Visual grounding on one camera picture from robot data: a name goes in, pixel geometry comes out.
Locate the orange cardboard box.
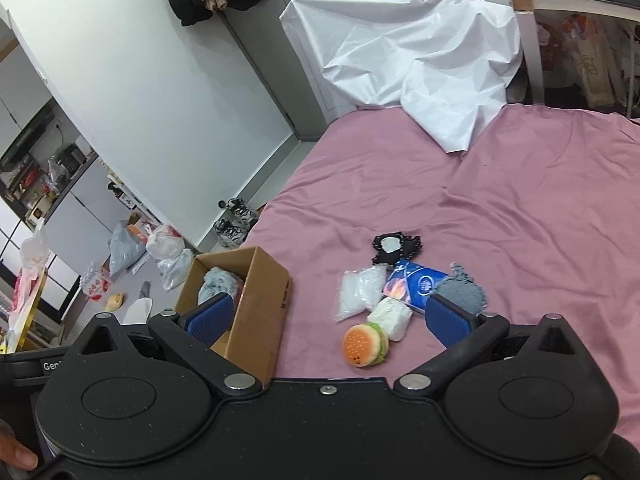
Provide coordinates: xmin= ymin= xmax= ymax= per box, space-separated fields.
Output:
xmin=127 ymin=214 xmax=162 ymax=242

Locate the grey plastic bag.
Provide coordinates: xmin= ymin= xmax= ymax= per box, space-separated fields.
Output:
xmin=109 ymin=221 xmax=149 ymax=276

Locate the blue white small carton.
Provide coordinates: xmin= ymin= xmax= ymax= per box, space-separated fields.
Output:
xmin=382 ymin=260 xmax=451 ymax=311

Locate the white insole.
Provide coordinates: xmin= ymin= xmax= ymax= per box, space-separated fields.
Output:
xmin=122 ymin=296 xmax=151 ymax=326

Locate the grey fluffy plush toy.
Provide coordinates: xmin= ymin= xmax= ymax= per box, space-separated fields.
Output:
xmin=197 ymin=266 xmax=246 ymax=307

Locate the translucent white plastic bag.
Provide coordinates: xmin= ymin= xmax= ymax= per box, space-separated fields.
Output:
xmin=160 ymin=249 xmax=195 ymax=291

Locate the white packet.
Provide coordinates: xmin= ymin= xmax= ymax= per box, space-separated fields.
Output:
xmin=366 ymin=297 xmax=415 ymax=342

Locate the beige paper bag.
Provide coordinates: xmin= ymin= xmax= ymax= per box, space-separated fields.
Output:
xmin=574 ymin=35 xmax=617 ymax=109

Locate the red and white snack bag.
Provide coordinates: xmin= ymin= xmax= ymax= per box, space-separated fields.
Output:
xmin=81 ymin=261 xmax=114 ymax=302

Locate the person's left hand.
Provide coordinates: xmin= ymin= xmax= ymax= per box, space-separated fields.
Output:
xmin=0 ymin=422 xmax=40 ymax=472

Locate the grey sneaker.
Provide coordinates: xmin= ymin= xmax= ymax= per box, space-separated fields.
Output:
xmin=214 ymin=217 xmax=249 ymax=248
xmin=227 ymin=198 xmax=260 ymax=227

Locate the brown cardboard box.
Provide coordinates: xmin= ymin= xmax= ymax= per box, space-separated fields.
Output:
xmin=172 ymin=246 xmax=293 ymax=378

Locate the clear plastic bag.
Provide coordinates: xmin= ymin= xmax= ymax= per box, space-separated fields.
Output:
xmin=332 ymin=265 xmax=389 ymax=324

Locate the pink bed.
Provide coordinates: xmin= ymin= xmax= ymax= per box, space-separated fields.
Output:
xmin=242 ymin=102 xmax=640 ymax=441

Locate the white and red plastic bag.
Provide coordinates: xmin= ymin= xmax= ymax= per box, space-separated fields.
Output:
xmin=146 ymin=225 xmax=186 ymax=261

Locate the burger plush toy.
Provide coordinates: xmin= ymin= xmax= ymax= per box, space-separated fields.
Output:
xmin=342 ymin=322 xmax=390 ymax=368

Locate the white desk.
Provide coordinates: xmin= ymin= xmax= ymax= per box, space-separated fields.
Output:
xmin=506 ymin=0 xmax=640 ymax=106

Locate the black knitted cloth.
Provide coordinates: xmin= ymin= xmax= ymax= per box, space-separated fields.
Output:
xmin=370 ymin=230 xmax=424 ymax=266

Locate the yellow wooden frame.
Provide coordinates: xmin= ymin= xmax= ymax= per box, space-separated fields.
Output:
xmin=0 ymin=269 xmax=49 ymax=356

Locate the crumpled white plastic bag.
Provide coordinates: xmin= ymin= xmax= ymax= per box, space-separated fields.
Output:
xmin=19 ymin=225 xmax=52 ymax=283

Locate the grey door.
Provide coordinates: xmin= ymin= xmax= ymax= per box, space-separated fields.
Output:
xmin=220 ymin=0 xmax=346 ymax=142

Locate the white sheet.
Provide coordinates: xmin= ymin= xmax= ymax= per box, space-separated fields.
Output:
xmin=279 ymin=0 xmax=523 ymax=155

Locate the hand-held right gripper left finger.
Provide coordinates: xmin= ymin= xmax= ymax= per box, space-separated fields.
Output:
xmin=75 ymin=294 xmax=266 ymax=399

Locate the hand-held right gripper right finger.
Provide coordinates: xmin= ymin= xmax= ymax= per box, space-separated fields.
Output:
xmin=395 ymin=294 xmax=584 ymax=401

